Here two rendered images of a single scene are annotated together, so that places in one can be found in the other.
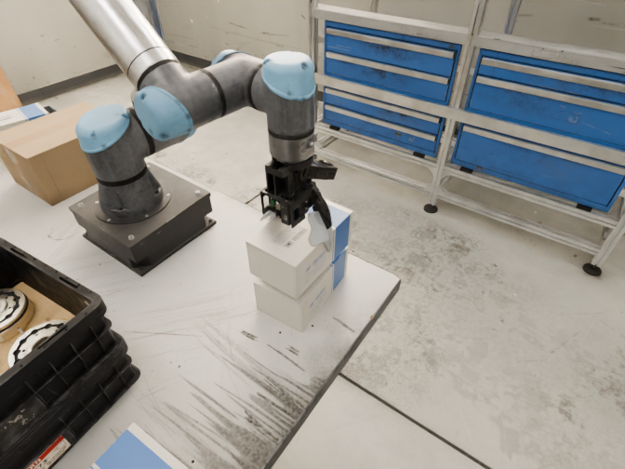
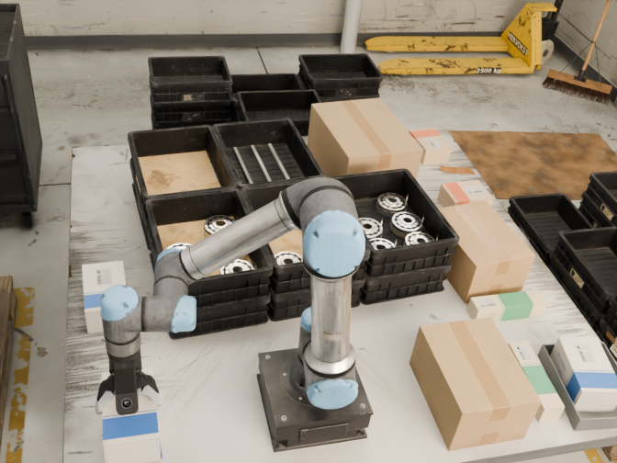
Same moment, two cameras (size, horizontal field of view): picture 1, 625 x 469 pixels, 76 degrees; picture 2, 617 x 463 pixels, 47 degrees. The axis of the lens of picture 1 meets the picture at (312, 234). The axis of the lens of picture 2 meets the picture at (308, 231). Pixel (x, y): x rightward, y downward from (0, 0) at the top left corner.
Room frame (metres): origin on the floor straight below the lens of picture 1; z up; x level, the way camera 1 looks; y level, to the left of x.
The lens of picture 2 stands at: (1.49, -0.55, 2.26)
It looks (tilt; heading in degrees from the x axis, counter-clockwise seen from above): 39 degrees down; 127
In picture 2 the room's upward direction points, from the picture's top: 7 degrees clockwise
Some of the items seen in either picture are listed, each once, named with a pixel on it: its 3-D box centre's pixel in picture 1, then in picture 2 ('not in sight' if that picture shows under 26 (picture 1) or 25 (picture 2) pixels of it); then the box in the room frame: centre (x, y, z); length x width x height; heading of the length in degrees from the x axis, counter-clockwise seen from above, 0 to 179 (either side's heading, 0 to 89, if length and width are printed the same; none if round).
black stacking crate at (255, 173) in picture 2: not in sight; (265, 164); (0.10, 1.01, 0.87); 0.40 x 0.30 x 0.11; 150
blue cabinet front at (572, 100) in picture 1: (544, 132); not in sight; (1.59, -1.01, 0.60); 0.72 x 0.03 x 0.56; 55
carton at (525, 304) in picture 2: not in sight; (506, 307); (1.03, 1.16, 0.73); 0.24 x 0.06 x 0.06; 55
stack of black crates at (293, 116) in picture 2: not in sight; (279, 144); (-0.47, 1.75, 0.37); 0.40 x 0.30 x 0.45; 54
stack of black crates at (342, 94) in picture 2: not in sight; (335, 103); (-0.56, 2.31, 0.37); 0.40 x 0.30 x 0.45; 55
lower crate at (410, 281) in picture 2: not in sight; (383, 247); (0.60, 1.07, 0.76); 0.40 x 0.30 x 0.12; 150
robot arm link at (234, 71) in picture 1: (238, 83); (169, 308); (0.65, 0.12, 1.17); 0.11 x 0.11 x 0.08; 47
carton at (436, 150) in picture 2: not in sight; (428, 146); (0.33, 1.77, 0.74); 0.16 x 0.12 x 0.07; 150
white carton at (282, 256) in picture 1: (301, 241); (130, 415); (0.61, 0.02, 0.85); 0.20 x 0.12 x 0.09; 145
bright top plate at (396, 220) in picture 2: not in sight; (407, 221); (0.63, 1.13, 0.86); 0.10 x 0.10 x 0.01
